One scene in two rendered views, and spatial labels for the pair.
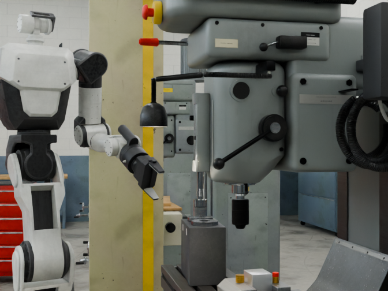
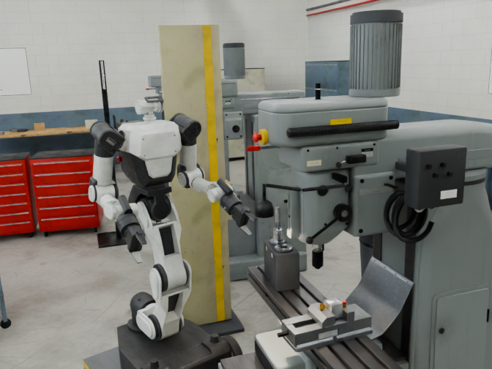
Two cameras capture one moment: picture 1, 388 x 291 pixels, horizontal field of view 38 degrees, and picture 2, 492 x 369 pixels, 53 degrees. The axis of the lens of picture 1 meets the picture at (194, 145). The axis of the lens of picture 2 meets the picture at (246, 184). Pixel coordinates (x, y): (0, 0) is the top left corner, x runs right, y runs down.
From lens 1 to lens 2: 0.79 m
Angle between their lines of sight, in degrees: 15
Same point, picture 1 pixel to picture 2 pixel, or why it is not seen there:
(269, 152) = (340, 226)
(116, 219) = (192, 209)
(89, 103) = (189, 156)
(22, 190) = (153, 231)
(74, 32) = not seen: outside the picture
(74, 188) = not seen: hidden behind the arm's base
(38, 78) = (157, 150)
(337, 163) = (381, 229)
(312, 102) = (367, 193)
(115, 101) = not seen: hidden behind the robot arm
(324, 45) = (375, 155)
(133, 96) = (199, 114)
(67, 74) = (176, 143)
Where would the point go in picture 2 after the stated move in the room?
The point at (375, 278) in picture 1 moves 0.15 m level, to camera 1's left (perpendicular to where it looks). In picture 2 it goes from (401, 293) to (367, 296)
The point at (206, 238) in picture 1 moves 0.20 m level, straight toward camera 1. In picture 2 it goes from (287, 261) to (293, 279)
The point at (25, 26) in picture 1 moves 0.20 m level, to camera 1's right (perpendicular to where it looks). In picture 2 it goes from (143, 110) to (185, 109)
